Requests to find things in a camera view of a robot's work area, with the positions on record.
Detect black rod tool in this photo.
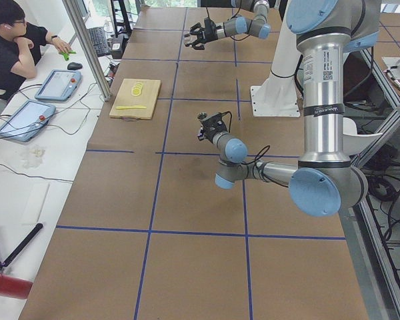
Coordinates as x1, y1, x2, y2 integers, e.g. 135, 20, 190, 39
1, 223, 43, 267

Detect clear glass shaker cup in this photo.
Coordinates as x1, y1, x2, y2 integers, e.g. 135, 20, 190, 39
183, 34, 196, 47

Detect blue teach pendant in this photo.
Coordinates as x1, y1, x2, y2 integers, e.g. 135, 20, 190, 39
35, 69, 82, 103
0, 100, 56, 142

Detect black keyboard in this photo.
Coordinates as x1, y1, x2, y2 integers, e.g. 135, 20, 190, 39
87, 27, 110, 57

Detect yellow plastic knife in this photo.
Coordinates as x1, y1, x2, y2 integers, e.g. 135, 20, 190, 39
115, 105, 147, 110

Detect seated person in black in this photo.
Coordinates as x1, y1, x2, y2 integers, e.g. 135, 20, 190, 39
0, 1, 72, 100

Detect crumpled white tissue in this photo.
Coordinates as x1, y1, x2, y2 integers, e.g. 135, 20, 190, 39
20, 145, 46, 169

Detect bamboo cutting board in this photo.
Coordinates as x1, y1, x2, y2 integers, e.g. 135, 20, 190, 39
109, 79, 161, 120

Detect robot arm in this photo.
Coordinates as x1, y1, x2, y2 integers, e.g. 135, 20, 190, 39
189, 1, 381, 217
184, 1, 275, 50

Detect white chair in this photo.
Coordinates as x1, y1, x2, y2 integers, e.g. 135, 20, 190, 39
343, 117, 383, 156

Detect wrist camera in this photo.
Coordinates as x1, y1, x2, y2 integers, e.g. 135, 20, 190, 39
203, 112, 222, 124

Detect near blue teach pendant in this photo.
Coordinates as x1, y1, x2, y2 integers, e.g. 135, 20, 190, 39
0, 100, 56, 142

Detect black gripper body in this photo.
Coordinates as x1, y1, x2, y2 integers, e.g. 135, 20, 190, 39
199, 120, 227, 140
200, 18, 225, 44

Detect green toy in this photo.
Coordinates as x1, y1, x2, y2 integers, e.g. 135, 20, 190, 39
59, 51, 76, 61

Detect far blue teach pendant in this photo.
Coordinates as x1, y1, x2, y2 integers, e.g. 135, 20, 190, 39
35, 69, 82, 103

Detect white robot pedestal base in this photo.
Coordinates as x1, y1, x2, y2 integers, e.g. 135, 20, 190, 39
251, 20, 301, 117

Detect black computer mouse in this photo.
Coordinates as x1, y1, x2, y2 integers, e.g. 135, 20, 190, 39
67, 62, 83, 71

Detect steel measuring jigger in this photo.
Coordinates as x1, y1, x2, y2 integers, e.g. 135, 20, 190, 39
197, 112, 208, 124

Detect red cylinder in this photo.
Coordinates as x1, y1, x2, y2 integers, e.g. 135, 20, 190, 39
0, 273, 33, 299

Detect lemon slices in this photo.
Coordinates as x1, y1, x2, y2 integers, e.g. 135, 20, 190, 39
131, 82, 144, 97

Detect aluminium frame post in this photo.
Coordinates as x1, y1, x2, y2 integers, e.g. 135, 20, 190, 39
62, 0, 111, 101

